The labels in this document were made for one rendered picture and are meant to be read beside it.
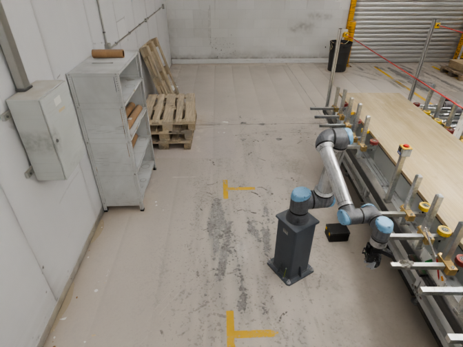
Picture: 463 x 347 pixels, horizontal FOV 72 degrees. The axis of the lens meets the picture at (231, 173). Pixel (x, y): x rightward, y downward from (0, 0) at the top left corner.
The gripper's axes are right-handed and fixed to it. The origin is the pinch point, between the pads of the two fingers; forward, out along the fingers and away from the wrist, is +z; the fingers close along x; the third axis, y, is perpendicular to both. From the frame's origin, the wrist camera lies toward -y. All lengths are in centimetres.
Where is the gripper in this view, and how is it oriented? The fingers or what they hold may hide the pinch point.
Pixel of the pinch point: (372, 267)
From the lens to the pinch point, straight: 217.7
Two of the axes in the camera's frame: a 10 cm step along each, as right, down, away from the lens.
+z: 0.0, 8.3, 5.5
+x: 0.2, 5.5, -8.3
